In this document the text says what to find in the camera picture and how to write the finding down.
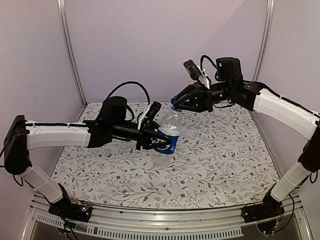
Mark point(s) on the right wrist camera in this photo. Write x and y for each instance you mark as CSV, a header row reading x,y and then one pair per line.
x,y
197,74

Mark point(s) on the aluminium corner post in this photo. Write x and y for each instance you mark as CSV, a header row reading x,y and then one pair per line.
x,y
270,5
61,7

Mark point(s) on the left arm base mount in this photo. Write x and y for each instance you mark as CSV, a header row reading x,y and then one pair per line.
x,y
66,209

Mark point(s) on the right aluminium corner post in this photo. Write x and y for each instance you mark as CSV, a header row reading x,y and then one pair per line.
x,y
270,5

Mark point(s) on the blue bottle cap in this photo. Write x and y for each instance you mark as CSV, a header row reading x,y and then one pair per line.
x,y
177,105

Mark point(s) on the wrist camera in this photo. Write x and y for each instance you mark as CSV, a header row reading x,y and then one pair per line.
x,y
197,74
148,114

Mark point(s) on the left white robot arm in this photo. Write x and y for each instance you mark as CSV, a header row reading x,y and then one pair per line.
x,y
110,124

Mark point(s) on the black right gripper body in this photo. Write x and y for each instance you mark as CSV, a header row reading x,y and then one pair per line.
x,y
208,92

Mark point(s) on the floral patterned table mat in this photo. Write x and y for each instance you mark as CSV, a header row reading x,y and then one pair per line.
x,y
220,160

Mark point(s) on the left aluminium corner post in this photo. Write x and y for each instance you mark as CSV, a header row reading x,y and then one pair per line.
x,y
61,7

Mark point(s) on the aluminium front rail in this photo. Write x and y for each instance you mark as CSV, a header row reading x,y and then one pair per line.
x,y
125,223

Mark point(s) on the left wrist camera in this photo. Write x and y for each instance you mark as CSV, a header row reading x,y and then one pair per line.
x,y
148,114

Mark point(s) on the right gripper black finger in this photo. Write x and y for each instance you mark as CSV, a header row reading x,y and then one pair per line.
x,y
189,105
188,93

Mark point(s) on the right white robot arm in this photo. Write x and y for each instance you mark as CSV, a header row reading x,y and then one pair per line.
x,y
256,97

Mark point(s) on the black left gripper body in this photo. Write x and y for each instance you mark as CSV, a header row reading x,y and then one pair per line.
x,y
142,135

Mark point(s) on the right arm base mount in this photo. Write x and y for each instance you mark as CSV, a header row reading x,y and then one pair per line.
x,y
253,212

